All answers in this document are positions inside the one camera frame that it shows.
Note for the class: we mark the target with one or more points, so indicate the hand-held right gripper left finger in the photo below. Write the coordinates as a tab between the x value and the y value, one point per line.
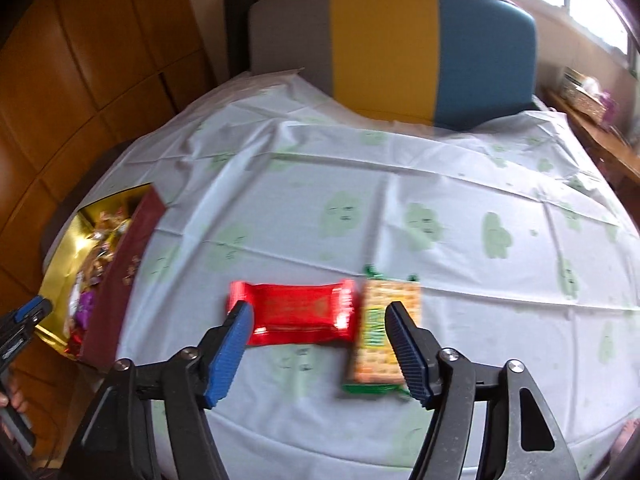
227	355

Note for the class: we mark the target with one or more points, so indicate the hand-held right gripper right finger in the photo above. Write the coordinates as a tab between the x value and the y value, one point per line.
407	355

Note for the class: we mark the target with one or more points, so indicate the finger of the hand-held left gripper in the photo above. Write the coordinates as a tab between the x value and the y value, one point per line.
31	308

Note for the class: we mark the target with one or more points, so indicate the green cracker packet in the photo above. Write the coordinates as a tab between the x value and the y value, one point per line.
367	340

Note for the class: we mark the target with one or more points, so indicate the large red snack packet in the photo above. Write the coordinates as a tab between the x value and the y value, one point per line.
300	310

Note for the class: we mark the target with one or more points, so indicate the maroon box with gold lining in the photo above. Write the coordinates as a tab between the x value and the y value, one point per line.
125	270

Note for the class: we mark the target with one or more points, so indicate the person's left hand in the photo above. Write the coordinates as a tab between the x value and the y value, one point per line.
16	396

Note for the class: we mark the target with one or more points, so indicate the pile of assorted sweets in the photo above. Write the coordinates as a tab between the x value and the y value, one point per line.
102	255

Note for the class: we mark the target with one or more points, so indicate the white printed bed sheet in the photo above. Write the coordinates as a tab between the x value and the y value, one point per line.
400	185

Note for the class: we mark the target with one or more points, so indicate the wooden side desk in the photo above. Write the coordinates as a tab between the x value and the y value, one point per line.
615	160

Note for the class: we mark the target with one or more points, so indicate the grey yellow blue headboard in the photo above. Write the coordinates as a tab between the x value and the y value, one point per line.
385	50

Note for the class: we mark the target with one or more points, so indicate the woven basket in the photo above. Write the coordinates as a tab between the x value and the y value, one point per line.
582	92

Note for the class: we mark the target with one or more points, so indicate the window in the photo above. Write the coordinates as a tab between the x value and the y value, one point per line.
590	0

